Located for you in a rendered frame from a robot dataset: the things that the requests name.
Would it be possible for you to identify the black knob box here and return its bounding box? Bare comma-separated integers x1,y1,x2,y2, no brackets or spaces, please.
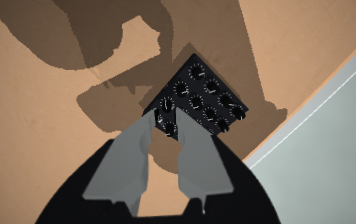
142,53,248,141

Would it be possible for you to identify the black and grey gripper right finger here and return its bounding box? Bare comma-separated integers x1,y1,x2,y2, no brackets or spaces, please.
174,107,281,224

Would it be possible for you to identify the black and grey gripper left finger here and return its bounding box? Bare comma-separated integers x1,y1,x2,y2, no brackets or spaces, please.
35,108,159,224

